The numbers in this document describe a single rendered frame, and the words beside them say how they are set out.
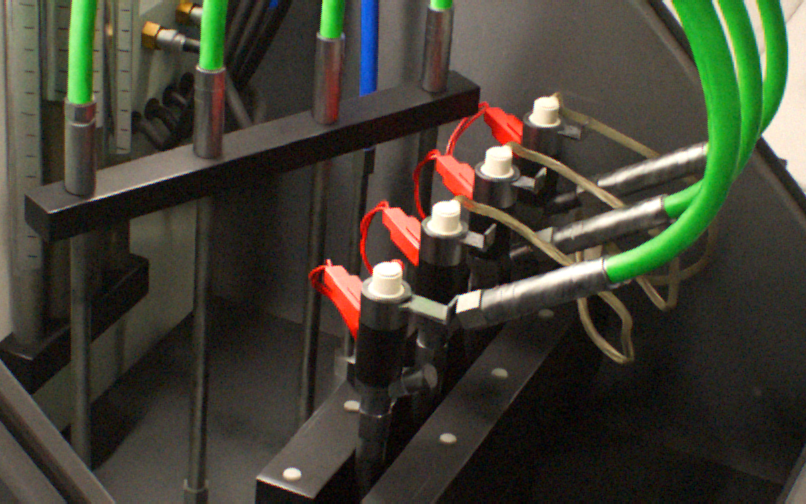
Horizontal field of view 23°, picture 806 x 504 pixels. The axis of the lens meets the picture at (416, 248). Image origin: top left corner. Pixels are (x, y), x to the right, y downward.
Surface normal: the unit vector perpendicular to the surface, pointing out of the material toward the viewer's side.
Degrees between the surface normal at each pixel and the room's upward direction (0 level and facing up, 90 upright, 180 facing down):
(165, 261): 90
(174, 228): 90
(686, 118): 90
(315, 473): 0
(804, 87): 0
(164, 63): 90
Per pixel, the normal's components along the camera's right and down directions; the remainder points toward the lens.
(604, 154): -0.42, 0.44
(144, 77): 0.90, 0.29
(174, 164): 0.08, -0.85
